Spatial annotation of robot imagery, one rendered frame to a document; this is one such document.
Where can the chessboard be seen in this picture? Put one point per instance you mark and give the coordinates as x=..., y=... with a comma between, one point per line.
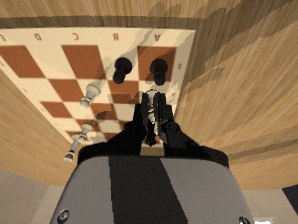
x=53, y=65

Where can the white pawn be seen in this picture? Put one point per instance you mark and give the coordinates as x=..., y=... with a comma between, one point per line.
x=91, y=92
x=86, y=128

